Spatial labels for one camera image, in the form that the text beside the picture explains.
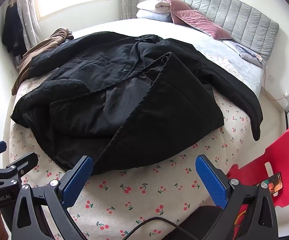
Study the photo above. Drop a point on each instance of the cherry print bed sheet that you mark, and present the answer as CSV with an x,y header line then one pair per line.
x,y
134,192

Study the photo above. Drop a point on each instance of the dark hanging clothes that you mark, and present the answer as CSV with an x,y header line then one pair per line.
x,y
12,30

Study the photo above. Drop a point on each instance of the grey padded headboard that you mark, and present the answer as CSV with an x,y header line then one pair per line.
x,y
234,12

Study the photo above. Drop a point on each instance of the pink velvet pillow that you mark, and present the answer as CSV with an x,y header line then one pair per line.
x,y
199,22
178,5

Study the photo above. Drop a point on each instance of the smartphone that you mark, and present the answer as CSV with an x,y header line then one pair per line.
x,y
275,183

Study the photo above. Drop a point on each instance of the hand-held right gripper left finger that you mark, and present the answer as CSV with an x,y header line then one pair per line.
x,y
77,180

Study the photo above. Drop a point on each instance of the grey patterned curtain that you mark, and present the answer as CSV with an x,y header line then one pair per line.
x,y
28,17
128,0

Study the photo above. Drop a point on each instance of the white wall socket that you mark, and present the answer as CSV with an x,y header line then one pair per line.
x,y
287,95

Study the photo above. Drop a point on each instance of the brown garment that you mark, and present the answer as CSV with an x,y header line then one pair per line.
x,y
47,43

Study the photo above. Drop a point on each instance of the white folded blanket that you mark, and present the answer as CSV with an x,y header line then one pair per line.
x,y
149,5

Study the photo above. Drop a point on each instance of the dark blue garment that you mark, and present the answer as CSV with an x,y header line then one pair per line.
x,y
70,37

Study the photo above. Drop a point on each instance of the white printed pillow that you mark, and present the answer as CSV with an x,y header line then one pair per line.
x,y
244,51

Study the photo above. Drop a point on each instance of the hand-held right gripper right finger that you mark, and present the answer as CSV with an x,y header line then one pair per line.
x,y
210,180

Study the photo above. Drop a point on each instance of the light blue pillow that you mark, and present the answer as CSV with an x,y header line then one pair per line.
x,y
149,15

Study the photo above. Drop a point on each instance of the black padded coat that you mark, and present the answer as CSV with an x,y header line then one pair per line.
x,y
134,105

